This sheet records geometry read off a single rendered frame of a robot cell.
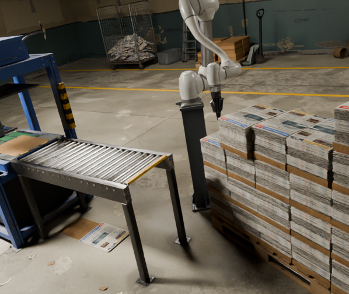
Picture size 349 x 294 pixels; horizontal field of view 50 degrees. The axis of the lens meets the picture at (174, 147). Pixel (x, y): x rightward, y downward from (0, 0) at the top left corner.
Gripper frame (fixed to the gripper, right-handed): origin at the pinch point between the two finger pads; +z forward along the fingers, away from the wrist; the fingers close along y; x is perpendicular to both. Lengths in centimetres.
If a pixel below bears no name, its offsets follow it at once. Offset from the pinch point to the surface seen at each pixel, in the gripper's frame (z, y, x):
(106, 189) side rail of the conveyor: 20, -102, -1
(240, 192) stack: 45, -19, -40
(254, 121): -10, -10, -51
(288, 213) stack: 41, -19, -84
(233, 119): -10.2, -16.8, -37.4
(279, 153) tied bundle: 2, -18, -79
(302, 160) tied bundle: 1, -18, -95
